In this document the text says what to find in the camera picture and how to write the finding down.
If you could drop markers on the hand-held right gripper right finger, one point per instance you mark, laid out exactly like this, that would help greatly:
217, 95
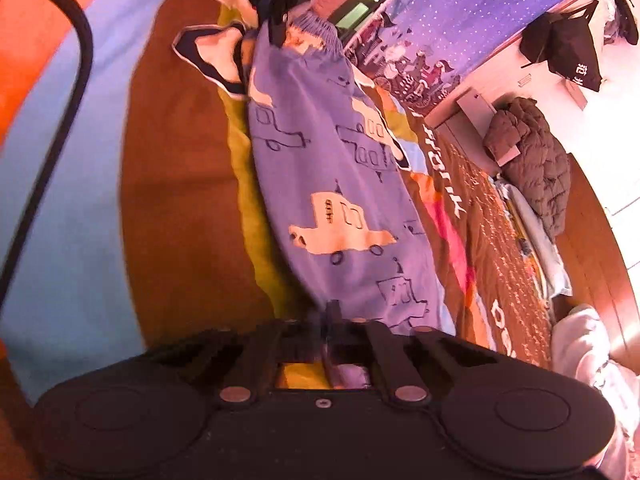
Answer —
344, 331

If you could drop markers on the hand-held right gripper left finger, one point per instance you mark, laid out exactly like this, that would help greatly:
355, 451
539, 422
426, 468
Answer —
306, 340

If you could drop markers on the blue car print pants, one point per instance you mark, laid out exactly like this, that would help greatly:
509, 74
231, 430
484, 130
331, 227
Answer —
325, 160

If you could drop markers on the blue printed wardrobe curtain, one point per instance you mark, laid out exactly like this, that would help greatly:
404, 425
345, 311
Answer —
465, 20

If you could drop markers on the colourful printed blanket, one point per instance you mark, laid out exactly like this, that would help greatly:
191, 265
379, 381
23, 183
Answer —
175, 185

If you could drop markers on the light blue bedding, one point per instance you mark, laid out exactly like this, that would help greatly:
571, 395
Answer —
540, 250

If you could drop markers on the grey flat box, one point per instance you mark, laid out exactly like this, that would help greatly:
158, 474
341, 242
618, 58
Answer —
480, 110

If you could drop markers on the pale cloth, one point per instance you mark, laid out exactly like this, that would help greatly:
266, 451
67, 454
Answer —
585, 345

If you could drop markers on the grey padded jacket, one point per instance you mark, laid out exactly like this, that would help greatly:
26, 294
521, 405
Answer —
535, 160

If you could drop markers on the black hanging bag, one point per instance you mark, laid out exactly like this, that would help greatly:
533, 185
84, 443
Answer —
570, 50

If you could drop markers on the dark hanging clothes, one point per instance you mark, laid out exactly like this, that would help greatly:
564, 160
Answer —
620, 5

